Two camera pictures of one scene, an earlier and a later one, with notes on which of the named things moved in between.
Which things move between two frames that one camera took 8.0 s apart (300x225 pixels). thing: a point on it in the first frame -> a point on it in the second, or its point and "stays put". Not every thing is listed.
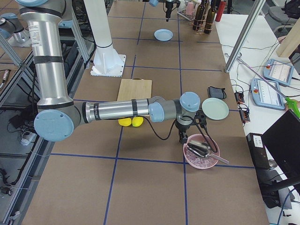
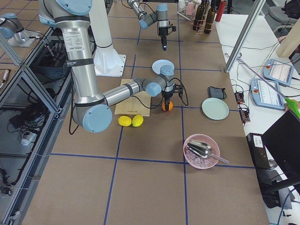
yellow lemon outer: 125,122 stays put
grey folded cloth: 219,93 stays put
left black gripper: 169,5 -> 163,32
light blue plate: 163,34 -> 157,64
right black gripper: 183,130 -> 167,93
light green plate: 214,109 stays put
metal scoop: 201,149 stays put
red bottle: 221,8 stays put
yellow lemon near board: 137,121 stays put
